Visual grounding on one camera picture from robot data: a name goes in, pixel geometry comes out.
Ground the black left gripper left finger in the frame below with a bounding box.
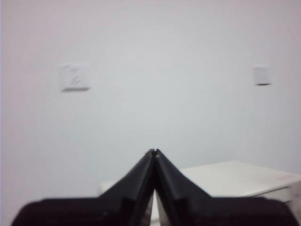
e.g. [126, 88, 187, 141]
[11, 148, 155, 226]

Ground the cream Toshiba toaster oven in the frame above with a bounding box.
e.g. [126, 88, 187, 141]
[98, 161, 301, 226]

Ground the white wall socket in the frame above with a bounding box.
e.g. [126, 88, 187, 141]
[253, 65, 272, 86]
[58, 62, 91, 92]

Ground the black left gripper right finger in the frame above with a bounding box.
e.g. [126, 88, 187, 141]
[154, 148, 297, 226]

